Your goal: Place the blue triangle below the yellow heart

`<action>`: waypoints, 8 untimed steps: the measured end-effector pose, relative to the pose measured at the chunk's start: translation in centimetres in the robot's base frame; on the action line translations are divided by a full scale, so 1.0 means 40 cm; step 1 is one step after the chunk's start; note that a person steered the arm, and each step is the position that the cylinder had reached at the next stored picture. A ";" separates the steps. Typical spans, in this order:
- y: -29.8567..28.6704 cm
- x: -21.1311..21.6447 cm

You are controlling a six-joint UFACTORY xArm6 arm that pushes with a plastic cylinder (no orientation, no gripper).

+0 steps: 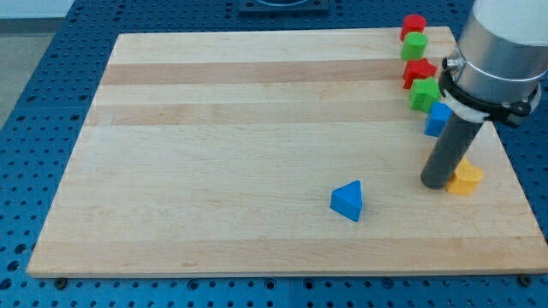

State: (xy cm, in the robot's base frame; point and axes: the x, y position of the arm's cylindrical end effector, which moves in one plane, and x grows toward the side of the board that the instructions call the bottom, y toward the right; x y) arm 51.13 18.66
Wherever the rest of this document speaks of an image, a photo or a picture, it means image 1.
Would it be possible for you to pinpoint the green star block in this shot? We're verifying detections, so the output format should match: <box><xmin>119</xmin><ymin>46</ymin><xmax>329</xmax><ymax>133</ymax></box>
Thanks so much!
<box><xmin>409</xmin><ymin>77</ymin><xmax>441</xmax><ymax>114</ymax></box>

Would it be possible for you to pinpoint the green cylinder block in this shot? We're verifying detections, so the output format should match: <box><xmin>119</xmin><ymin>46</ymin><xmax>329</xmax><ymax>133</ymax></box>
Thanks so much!
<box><xmin>400</xmin><ymin>32</ymin><xmax>428</xmax><ymax>60</ymax></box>

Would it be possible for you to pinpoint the wooden board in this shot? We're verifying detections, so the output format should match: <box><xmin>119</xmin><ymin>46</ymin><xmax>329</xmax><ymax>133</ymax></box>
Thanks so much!
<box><xmin>27</xmin><ymin>27</ymin><xmax>547</xmax><ymax>278</ymax></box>

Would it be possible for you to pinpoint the yellow heart block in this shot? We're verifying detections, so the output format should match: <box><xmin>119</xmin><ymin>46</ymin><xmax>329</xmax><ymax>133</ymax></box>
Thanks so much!
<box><xmin>445</xmin><ymin>157</ymin><xmax>484</xmax><ymax>196</ymax></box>

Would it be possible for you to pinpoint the red star block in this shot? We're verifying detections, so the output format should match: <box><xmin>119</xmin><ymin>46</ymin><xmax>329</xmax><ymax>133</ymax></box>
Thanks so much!
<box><xmin>402</xmin><ymin>58</ymin><xmax>438</xmax><ymax>89</ymax></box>

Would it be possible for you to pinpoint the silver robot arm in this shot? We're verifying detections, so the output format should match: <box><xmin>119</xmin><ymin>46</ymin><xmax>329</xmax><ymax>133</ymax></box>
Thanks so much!
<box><xmin>438</xmin><ymin>0</ymin><xmax>547</xmax><ymax>127</ymax></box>

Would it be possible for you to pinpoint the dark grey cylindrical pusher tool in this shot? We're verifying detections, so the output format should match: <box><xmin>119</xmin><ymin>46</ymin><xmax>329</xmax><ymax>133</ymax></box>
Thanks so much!
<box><xmin>420</xmin><ymin>113</ymin><xmax>483</xmax><ymax>190</ymax></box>

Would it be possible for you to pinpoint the blue triangle block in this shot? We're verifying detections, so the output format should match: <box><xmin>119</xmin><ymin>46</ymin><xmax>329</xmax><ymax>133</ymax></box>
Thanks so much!
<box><xmin>330</xmin><ymin>181</ymin><xmax>363</xmax><ymax>222</ymax></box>

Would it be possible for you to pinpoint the blue cube block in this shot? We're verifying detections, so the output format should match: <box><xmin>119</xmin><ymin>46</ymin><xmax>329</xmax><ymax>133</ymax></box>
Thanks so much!
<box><xmin>424</xmin><ymin>102</ymin><xmax>452</xmax><ymax>137</ymax></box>

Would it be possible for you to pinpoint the red cylinder block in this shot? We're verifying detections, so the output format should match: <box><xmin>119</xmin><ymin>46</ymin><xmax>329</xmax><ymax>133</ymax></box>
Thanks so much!
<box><xmin>399</xmin><ymin>14</ymin><xmax>427</xmax><ymax>41</ymax></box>

